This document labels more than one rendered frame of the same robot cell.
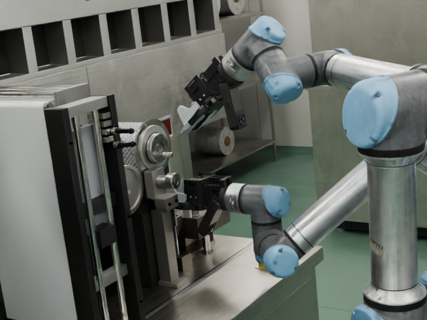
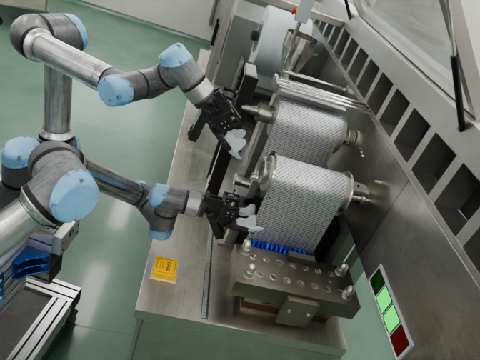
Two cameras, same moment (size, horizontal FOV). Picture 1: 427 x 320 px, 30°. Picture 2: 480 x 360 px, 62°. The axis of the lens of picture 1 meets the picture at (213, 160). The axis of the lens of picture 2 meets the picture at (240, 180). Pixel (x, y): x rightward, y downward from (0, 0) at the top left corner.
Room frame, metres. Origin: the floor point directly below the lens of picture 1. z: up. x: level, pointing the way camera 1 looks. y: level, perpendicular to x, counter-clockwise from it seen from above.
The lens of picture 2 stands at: (2.67, -0.69, 1.88)
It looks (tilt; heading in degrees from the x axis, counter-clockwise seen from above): 32 degrees down; 134
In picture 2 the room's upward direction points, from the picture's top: 21 degrees clockwise
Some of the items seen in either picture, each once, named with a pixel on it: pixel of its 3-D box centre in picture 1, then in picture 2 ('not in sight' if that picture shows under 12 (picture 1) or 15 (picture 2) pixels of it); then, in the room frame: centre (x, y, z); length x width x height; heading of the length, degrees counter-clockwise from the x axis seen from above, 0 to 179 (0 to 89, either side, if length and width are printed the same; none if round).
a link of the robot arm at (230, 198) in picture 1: (237, 198); (193, 203); (1.90, -0.05, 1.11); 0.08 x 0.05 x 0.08; 146
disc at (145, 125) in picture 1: (152, 147); (268, 173); (1.97, 0.15, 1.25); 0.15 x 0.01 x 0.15; 146
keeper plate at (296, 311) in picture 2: not in sight; (296, 312); (2.29, 0.14, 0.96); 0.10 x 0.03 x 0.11; 56
